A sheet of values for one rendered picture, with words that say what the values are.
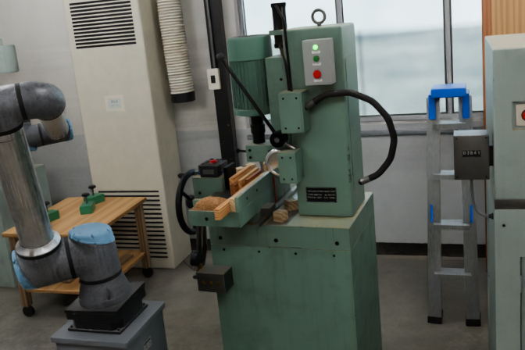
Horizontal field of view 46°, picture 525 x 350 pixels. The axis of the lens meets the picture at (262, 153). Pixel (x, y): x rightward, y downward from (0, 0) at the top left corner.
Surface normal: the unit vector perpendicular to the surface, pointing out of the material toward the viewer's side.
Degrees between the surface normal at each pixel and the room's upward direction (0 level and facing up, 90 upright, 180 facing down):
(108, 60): 90
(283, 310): 90
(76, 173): 90
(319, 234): 90
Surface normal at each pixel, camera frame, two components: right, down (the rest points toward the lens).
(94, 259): 0.32, 0.21
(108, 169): -0.29, 0.25
